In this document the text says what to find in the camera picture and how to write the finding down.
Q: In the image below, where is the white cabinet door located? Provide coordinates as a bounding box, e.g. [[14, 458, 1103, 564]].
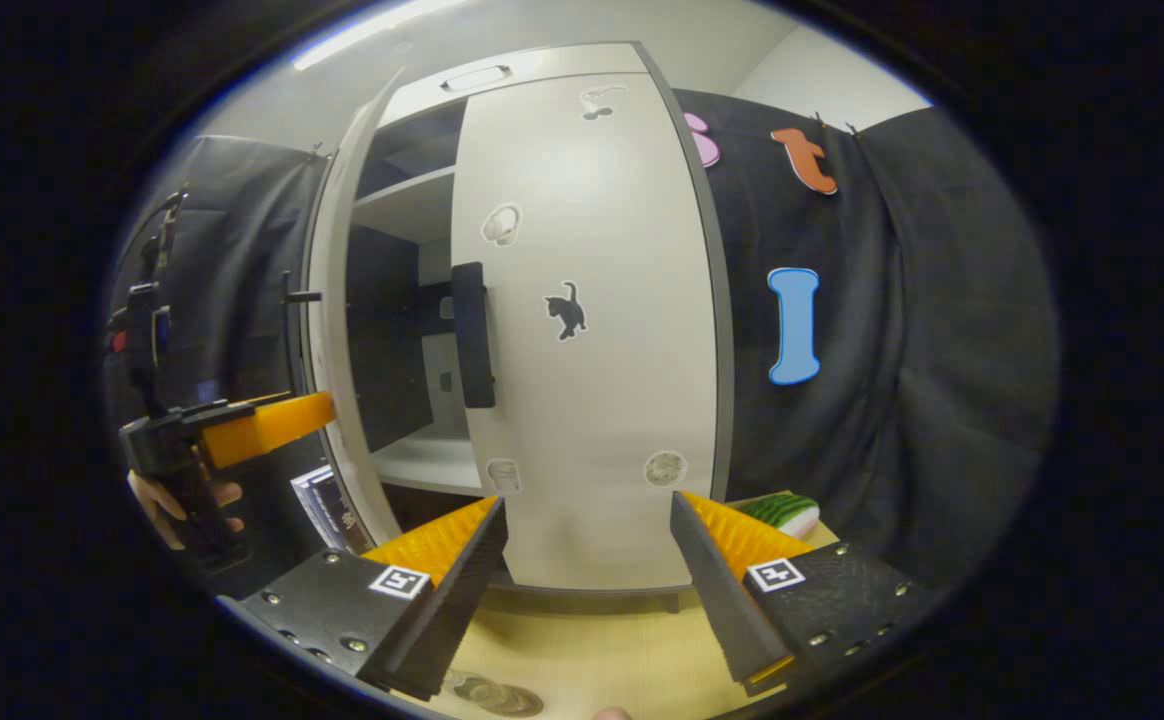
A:
[[304, 70, 408, 546], [450, 72, 723, 591]]

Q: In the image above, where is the white cabinet drawer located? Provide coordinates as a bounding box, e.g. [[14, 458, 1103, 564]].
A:
[[377, 42, 653, 126]]

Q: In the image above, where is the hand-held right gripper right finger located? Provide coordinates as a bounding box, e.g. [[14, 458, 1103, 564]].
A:
[[670, 490, 943, 698]]

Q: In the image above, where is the watermelon slice toy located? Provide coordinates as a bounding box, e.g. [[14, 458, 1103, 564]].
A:
[[737, 492, 821, 541]]

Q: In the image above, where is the dark blue book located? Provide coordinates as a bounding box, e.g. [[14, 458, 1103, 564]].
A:
[[290, 465, 368, 556]]

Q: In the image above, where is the white and grey cabinet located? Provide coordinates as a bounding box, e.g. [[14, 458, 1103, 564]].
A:
[[302, 40, 738, 613]]

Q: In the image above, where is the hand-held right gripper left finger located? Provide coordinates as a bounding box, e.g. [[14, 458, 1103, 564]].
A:
[[217, 495, 511, 701]]

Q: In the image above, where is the black camera cable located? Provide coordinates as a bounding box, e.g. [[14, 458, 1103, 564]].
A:
[[142, 188, 191, 286]]

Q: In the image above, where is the black backdrop cloth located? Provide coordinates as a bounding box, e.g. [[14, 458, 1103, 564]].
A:
[[107, 135, 343, 601], [677, 88, 1061, 591]]

